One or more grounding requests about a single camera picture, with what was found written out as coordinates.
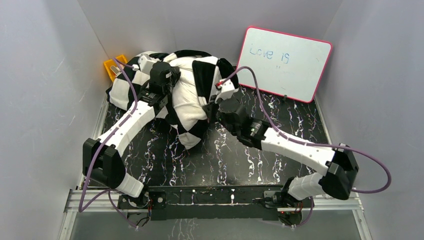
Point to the white pillow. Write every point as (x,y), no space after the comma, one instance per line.
(185,98)

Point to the aluminium frame rail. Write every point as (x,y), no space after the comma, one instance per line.
(100,200)

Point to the pink framed whiteboard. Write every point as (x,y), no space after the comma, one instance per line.
(284,64)

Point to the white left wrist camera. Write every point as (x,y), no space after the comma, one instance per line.
(146,62)

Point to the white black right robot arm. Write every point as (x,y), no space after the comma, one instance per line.
(335,167)

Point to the yellow plastic bin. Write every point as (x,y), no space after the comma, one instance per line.
(108,63)

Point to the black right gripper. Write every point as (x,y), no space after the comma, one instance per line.
(209,111)

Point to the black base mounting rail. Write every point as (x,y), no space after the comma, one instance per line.
(267,202)

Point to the black white checkered pillowcase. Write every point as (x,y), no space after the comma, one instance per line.
(199,71)

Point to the white object in bin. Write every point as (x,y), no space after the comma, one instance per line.
(115,70)

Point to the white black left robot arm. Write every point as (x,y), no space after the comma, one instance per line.
(102,157)

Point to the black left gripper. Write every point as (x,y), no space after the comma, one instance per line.
(173,77)

